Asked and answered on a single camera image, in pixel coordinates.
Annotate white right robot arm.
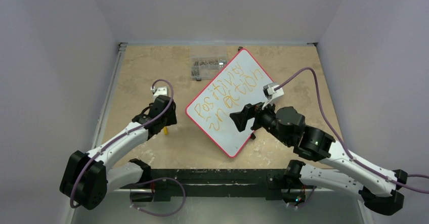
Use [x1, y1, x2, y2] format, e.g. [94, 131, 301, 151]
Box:
[229, 103, 408, 216]

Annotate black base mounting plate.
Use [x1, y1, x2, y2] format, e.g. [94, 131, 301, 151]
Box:
[118, 168, 319, 203]

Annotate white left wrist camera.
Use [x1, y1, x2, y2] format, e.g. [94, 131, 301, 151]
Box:
[151, 86, 169, 99]

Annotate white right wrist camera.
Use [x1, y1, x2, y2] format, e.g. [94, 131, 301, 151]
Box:
[262, 82, 284, 109]

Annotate red framed whiteboard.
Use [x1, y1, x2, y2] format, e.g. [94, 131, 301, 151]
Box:
[185, 49, 273, 157]

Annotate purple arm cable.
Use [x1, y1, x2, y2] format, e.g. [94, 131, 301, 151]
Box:
[274, 67, 429, 210]
[69, 79, 186, 217]

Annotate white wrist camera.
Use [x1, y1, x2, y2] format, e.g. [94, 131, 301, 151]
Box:
[262, 82, 284, 109]
[151, 86, 169, 99]

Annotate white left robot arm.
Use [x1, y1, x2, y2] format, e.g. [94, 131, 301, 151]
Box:
[59, 95, 177, 210]

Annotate clear plastic marker holder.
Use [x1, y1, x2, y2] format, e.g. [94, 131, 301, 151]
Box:
[189, 42, 228, 81]

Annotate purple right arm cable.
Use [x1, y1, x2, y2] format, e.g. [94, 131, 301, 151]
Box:
[274, 67, 429, 210]

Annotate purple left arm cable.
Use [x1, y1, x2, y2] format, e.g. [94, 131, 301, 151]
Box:
[69, 79, 186, 217]

